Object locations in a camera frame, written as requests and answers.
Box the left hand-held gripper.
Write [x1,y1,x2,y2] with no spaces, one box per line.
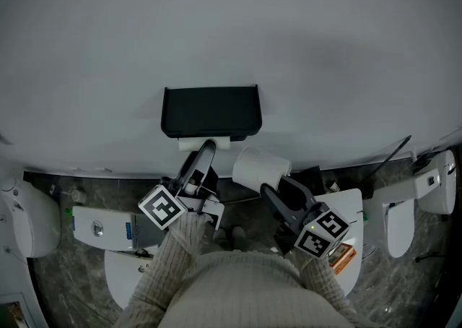
[138,139,225,230]

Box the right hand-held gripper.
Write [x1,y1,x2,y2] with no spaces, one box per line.
[260,176,351,259]

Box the white toilet paper roll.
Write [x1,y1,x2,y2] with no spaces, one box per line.
[232,147,292,192]

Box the person's right forearm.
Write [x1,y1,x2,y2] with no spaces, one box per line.
[298,252,364,322]

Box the person's left forearm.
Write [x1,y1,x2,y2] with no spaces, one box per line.
[118,212,214,328]

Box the white toilet with flat lid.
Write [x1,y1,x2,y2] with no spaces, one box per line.
[313,188,364,297]

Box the black toilet paper holder shelf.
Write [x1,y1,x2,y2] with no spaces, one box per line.
[160,84,263,142]

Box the white toilet with round button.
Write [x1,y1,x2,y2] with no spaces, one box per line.
[71,205,165,310]

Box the white toilet with long seat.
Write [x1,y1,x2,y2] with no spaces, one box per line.
[362,149,458,259]

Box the white rounded smart toilet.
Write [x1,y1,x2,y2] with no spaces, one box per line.
[0,177,61,259]

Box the black box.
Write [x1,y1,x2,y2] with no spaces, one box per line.
[290,165,326,197]

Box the person's right shoe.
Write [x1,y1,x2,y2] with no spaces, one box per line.
[230,225,248,249]

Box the person's shoe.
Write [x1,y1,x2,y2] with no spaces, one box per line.
[212,228,232,250]
[230,225,248,249]

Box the person's left shoe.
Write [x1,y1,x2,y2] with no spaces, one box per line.
[212,228,232,250]

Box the small orange box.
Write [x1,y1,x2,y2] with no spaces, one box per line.
[328,243,357,276]

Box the person's knit sweater torso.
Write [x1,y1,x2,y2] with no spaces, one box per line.
[154,249,362,328]

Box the leaning thin black rod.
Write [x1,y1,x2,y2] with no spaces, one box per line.
[370,134,412,192]

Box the black floor tool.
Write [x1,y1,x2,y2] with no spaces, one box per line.
[414,252,447,264]

